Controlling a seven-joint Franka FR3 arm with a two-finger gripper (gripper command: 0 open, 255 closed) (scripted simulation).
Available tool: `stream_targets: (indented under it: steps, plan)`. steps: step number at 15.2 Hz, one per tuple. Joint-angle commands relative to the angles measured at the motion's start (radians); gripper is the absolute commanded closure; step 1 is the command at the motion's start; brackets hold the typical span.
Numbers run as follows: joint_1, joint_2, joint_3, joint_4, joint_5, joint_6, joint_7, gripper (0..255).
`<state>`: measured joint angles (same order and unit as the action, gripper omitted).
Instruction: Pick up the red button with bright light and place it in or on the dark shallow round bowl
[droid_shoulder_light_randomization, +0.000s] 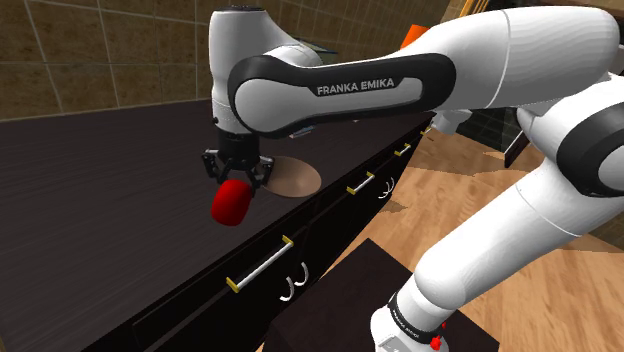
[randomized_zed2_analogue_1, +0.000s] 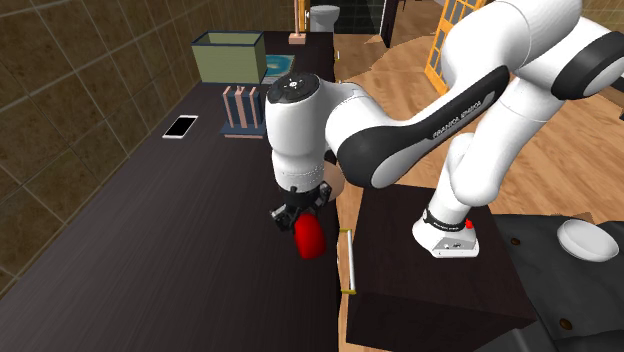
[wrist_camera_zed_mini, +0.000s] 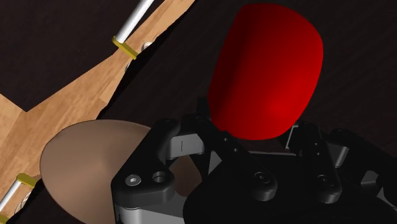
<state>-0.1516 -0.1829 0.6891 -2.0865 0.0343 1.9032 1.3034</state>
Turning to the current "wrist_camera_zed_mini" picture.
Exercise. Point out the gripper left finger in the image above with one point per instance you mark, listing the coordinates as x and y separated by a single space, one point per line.
145 161

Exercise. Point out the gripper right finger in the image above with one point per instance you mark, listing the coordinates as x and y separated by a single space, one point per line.
322 161

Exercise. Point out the brown bowl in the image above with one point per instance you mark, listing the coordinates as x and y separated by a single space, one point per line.
77 161

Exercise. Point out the red rounded cup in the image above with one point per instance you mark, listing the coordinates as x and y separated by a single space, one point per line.
266 71

